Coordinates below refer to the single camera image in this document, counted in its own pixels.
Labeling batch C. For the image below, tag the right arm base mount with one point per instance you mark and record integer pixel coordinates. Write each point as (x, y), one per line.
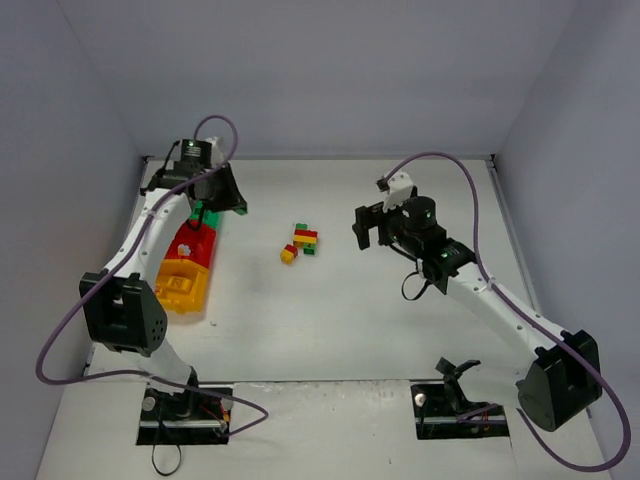
(438, 418)

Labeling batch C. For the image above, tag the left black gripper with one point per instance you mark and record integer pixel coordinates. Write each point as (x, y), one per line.
(232, 189)

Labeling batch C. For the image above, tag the yellow red lego block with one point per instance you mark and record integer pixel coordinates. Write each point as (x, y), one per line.
(289, 254)

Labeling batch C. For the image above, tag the yellow plastic bin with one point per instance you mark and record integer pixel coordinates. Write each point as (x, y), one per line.
(181, 285)

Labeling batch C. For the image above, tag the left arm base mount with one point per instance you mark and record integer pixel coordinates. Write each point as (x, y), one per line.
(186, 419)

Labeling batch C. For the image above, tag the multicolor lego block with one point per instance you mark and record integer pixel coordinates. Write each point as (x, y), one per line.
(305, 239)

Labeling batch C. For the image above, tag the red plastic bin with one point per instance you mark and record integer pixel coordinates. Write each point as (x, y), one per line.
(196, 246)

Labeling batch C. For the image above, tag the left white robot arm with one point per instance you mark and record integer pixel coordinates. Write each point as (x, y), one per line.
(120, 306)

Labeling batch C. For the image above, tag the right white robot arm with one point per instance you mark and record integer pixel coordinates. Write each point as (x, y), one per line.
(552, 379)

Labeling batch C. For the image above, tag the green plastic bin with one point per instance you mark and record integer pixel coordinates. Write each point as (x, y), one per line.
(200, 215)

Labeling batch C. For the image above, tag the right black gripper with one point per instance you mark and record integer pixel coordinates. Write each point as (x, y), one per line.
(373, 222)

